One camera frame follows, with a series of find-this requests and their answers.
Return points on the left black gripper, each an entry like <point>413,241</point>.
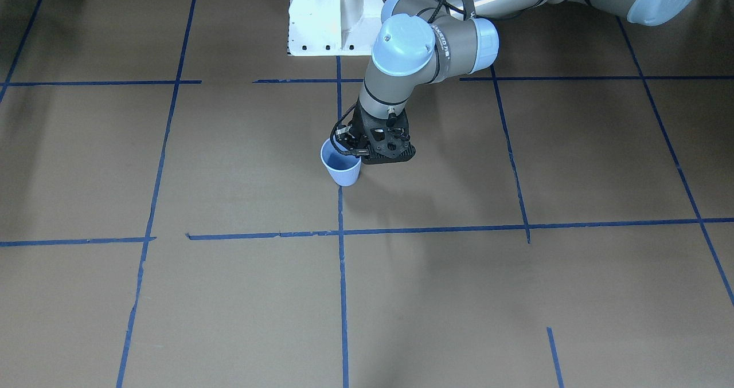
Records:
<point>359,130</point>

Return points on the blue paper cup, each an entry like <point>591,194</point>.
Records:
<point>344,169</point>

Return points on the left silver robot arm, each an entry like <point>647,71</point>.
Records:
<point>428,41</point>

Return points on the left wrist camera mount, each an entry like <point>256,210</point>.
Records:
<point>391,155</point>

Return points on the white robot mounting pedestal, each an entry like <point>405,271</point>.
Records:
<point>333,27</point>

